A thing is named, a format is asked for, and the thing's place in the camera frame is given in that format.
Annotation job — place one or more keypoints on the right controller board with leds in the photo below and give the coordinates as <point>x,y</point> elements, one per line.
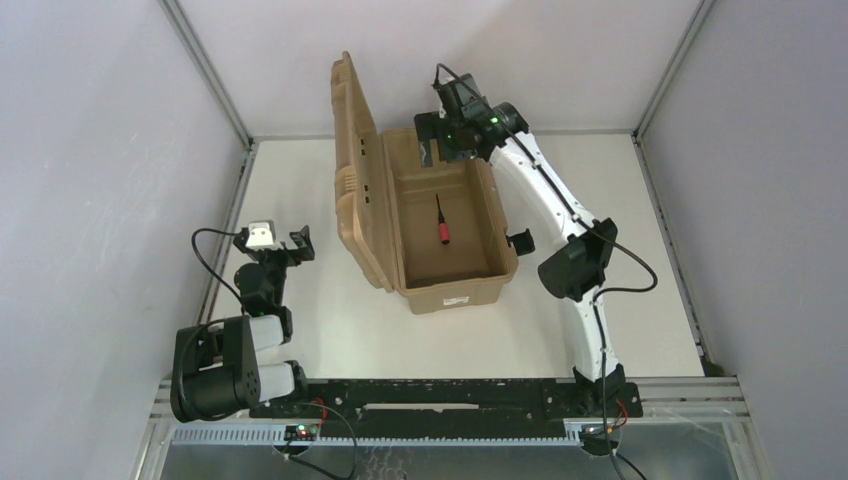
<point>597,441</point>

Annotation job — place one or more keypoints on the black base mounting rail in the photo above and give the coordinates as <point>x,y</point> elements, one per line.
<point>454,409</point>

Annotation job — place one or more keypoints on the aluminium frame post right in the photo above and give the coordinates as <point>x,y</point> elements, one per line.
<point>679,54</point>

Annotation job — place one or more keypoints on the black front bin latch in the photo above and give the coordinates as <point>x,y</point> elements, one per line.
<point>522,243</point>

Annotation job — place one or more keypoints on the left controller board with leds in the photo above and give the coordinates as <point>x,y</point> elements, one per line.
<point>301,433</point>

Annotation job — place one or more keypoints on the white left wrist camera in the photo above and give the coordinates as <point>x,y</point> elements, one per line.
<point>261,236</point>

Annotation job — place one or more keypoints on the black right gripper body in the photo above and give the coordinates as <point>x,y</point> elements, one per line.
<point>430,125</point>

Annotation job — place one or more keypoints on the tan bin lid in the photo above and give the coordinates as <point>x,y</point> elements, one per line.
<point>361,179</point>

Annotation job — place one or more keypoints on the aluminium frame post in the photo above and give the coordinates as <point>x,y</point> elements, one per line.
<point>679,54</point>
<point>192,43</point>

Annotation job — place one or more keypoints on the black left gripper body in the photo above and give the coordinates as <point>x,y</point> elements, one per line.
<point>287,247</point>

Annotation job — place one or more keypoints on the red handled screwdriver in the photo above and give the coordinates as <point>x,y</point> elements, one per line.
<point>443,229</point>

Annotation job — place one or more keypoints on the tan plastic storage bin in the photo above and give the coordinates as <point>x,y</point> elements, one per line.
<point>477,263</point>

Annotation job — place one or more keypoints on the controller board with leds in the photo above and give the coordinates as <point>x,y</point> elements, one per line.
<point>597,441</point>
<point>301,433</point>

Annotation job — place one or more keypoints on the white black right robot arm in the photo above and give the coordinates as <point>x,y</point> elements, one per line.
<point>582,244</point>

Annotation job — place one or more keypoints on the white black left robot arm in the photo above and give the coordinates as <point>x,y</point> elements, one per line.
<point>216,371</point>

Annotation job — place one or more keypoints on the aluminium frame post left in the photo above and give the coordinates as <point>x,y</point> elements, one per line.
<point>192,43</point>

